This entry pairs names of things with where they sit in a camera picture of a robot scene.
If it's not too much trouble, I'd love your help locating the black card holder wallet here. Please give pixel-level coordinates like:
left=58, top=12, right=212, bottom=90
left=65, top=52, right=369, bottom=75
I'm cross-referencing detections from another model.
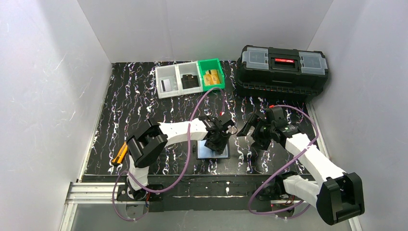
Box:
left=192, top=141, right=230, bottom=160

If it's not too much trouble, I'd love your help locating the tan credit card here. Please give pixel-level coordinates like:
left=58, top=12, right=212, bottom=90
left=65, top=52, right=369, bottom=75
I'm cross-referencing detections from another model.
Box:
left=203, top=70, right=213, bottom=86

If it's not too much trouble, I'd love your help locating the gold card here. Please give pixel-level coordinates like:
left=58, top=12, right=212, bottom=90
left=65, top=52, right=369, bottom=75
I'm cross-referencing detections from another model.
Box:
left=210, top=69, right=220, bottom=85

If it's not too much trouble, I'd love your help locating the black credit card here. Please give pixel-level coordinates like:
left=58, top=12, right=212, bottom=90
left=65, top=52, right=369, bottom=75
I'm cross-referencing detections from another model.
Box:
left=181, top=74, right=199, bottom=90

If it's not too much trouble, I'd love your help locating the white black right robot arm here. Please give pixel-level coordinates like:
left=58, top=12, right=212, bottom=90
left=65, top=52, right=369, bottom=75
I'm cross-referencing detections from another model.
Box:
left=237, top=105, right=365, bottom=225

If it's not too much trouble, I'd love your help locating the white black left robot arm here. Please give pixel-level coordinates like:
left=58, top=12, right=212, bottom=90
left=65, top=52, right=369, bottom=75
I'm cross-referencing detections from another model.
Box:
left=126, top=114, right=235, bottom=191

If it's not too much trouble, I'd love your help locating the silver card in bin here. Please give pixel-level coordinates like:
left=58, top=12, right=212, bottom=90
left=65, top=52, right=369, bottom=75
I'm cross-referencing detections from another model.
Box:
left=160, top=79, right=173, bottom=92

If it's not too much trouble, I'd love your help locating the black plastic toolbox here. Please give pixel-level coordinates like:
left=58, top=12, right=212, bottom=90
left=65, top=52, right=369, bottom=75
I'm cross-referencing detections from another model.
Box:
left=234, top=45, right=329, bottom=103

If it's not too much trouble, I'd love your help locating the white middle plastic bin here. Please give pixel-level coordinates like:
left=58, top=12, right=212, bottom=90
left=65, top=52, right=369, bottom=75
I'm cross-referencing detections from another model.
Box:
left=176, top=61, right=203, bottom=95

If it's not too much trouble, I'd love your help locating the white plastic bin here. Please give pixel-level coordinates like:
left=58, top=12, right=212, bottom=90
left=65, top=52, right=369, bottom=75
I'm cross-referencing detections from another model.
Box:
left=176, top=61, right=203, bottom=95
left=155, top=64, right=181, bottom=99

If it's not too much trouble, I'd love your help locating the green plastic bin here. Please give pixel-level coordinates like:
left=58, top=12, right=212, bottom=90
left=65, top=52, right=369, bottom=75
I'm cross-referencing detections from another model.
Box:
left=197, top=58, right=225, bottom=91

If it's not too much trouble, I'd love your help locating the white left plastic bin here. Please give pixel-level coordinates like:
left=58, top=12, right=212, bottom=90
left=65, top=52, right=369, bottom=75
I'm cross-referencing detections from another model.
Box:
left=155, top=64, right=181, bottom=99

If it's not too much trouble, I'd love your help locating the black marbled table mat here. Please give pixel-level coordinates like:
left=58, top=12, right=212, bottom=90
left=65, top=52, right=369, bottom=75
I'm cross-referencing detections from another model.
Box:
left=82, top=61, right=315, bottom=182

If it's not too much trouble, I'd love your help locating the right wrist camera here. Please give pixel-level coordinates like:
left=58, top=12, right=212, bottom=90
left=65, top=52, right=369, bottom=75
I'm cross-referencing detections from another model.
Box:
left=265, top=105, right=287, bottom=123

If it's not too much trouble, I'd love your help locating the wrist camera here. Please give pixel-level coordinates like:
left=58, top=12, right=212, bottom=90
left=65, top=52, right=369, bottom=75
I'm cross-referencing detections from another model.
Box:
left=217, top=112, right=235, bottom=129
left=265, top=105, right=287, bottom=123

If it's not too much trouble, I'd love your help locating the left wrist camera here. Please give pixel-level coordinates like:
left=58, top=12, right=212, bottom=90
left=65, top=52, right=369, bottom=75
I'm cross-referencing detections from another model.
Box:
left=217, top=112, right=235, bottom=129

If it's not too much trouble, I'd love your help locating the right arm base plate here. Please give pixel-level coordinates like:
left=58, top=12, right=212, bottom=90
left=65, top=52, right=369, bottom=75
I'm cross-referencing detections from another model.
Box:
left=255, top=183, right=300, bottom=204

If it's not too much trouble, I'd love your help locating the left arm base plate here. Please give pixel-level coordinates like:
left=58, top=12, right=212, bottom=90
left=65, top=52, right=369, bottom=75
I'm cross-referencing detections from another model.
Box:
left=115, top=184, right=163, bottom=202

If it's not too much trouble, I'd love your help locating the aluminium frame rail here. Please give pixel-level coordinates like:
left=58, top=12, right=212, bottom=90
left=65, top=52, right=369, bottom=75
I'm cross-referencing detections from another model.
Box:
left=60, top=178, right=362, bottom=231

